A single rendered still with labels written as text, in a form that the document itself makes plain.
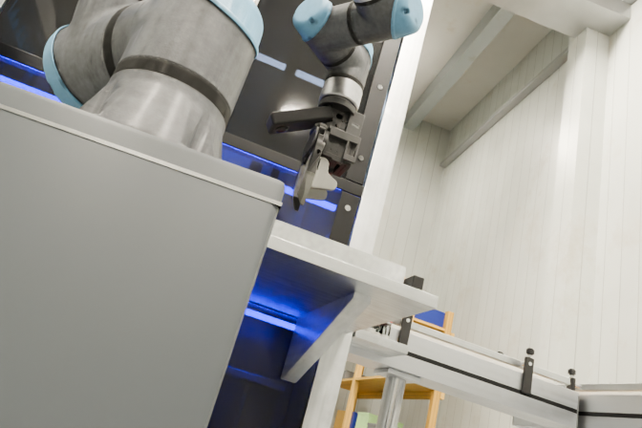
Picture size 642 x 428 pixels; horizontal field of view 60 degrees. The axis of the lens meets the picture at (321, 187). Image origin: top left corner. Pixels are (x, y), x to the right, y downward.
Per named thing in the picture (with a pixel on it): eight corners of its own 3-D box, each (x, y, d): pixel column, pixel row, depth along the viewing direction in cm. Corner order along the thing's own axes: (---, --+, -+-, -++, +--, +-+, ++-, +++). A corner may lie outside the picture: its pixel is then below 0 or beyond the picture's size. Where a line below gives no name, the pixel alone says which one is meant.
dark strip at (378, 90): (321, 261, 126) (394, 3, 159) (340, 267, 126) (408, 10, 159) (323, 260, 125) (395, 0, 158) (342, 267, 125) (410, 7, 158)
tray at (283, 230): (217, 275, 113) (223, 260, 115) (333, 315, 118) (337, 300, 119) (246, 231, 83) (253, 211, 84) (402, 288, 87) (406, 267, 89)
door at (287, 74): (193, 120, 128) (268, -55, 152) (361, 187, 136) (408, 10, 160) (193, 119, 128) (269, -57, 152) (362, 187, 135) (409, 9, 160)
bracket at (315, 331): (280, 378, 113) (297, 316, 119) (293, 382, 114) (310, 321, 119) (334, 373, 83) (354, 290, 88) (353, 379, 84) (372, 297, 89)
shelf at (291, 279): (28, 232, 115) (32, 224, 116) (334, 336, 128) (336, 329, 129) (-33, 138, 72) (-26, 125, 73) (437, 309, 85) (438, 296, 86)
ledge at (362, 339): (333, 341, 134) (335, 333, 134) (382, 358, 136) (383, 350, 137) (354, 336, 121) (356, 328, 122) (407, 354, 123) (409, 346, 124)
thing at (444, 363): (335, 347, 129) (352, 283, 135) (316, 352, 142) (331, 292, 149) (581, 430, 141) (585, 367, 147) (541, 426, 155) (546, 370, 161)
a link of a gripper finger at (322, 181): (333, 207, 90) (344, 161, 95) (300, 194, 89) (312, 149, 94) (327, 214, 93) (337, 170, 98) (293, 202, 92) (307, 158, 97)
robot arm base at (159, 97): (219, 181, 44) (257, 82, 48) (30, 116, 42) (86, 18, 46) (208, 234, 58) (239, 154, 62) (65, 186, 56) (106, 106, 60)
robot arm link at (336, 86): (331, 71, 100) (317, 93, 107) (325, 91, 98) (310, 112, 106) (368, 87, 102) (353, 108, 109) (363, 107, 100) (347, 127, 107)
